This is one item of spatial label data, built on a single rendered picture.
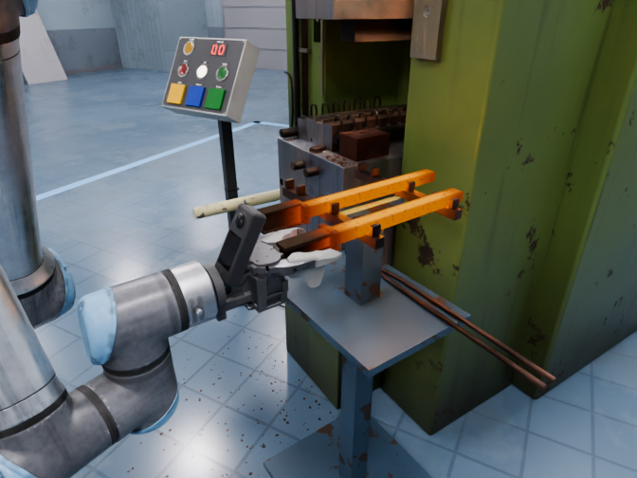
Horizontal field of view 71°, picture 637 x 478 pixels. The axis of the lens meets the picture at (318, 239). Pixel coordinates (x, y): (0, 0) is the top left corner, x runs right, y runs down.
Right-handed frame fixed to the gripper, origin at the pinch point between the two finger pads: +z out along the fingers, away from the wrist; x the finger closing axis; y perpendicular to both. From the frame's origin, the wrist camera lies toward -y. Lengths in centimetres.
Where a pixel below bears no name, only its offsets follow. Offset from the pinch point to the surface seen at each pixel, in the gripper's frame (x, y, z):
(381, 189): -10.2, -0.4, 23.9
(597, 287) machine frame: 6, 52, 115
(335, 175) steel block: -39, 7, 34
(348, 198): -10.3, -0.3, 14.9
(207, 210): -94, 32, 17
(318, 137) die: -57, 1, 41
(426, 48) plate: -26, -26, 52
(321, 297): -16.7, 26.4, 13.0
